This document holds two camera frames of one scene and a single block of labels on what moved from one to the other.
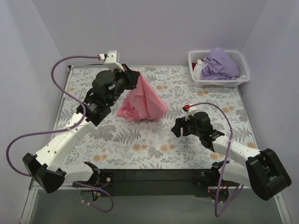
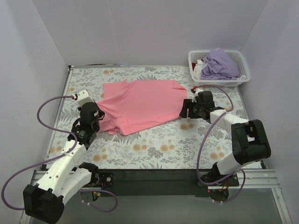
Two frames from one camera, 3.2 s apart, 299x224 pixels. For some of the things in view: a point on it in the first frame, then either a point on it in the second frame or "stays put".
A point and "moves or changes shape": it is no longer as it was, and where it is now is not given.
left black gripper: x=131 y=77 to x=99 y=113
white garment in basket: x=197 y=69 stays put
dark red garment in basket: x=193 y=65 stays put
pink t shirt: x=141 y=104 moves or changes shape
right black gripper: x=181 y=128 to x=187 y=108
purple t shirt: x=219 y=66 stays put
